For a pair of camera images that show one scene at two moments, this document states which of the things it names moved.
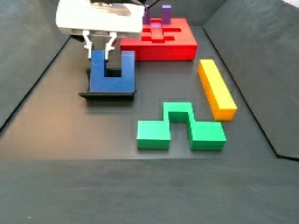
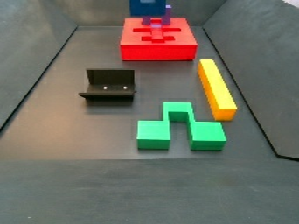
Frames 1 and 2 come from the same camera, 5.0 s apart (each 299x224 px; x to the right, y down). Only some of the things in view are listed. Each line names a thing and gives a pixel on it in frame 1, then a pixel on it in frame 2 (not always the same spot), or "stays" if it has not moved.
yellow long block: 223,106 stays
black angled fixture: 107,97 stays
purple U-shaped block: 166,13 stays
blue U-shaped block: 112,84 → 147,8
